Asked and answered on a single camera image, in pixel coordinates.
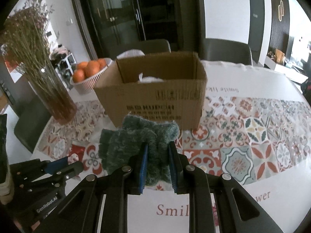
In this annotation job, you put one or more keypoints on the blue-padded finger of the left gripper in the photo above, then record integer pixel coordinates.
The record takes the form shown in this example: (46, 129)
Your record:
(57, 163)

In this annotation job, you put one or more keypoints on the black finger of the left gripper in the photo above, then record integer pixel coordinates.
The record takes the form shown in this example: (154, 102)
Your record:
(68, 172)

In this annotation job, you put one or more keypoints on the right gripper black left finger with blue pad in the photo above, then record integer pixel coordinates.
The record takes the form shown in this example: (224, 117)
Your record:
(133, 175)

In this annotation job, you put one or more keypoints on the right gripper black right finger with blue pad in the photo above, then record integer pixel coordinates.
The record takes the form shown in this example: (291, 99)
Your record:
(185, 177)

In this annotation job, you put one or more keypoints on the dark green fuzzy cloth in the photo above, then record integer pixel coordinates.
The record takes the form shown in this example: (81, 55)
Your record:
(117, 146)

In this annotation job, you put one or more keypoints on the small red packet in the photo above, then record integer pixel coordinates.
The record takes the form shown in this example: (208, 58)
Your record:
(76, 154)

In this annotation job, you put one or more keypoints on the white basket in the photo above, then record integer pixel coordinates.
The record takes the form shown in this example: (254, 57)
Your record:
(88, 84)

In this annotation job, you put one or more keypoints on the patterned tile tablecloth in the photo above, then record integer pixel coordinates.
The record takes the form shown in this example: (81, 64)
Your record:
(255, 126)

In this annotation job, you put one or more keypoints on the orange fruit front left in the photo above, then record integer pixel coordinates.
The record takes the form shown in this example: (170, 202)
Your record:
(78, 76)

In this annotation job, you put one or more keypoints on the orange fruit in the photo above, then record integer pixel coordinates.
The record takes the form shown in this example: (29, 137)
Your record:
(102, 62)
(82, 66)
(92, 68)
(78, 76)

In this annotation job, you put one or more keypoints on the brown cardboard box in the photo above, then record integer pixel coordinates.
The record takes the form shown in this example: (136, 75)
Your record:
(179, 98)

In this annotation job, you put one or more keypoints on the white plush toy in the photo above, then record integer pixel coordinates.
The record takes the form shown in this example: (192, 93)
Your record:
(149, 79)

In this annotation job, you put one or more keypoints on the white shelf unit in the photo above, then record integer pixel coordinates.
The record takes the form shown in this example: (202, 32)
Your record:
(64, 68)

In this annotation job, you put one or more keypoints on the orange fruit back left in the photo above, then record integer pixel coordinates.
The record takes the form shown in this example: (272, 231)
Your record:
(82, 66)

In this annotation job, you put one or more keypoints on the orange fruit centre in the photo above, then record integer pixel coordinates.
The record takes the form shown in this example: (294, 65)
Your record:
(92, 68)

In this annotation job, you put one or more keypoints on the orange fruit back right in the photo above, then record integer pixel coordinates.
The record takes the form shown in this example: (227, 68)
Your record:
(102, 62)

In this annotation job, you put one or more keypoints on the white floral plastic bag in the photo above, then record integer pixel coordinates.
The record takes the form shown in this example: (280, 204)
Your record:
(130, 53)

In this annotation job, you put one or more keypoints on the left dark dining chair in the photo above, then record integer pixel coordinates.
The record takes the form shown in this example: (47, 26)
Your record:
(147, 47)

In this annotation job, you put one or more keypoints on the dark dining chair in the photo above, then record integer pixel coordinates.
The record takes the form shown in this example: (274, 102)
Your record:
(226, 51)
(147, 47)

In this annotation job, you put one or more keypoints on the right dark dining chair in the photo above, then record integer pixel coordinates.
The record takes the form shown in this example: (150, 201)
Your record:
(226, 51)

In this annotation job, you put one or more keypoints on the glass vase dried flowers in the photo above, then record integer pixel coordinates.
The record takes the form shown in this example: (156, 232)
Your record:
(24, 43)

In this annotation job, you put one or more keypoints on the white low tv cabinet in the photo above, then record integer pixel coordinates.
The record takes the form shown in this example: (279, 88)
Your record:
(290, 73)

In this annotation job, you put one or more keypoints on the dark glass cabinet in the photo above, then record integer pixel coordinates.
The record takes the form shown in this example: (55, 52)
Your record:
(108, 25)

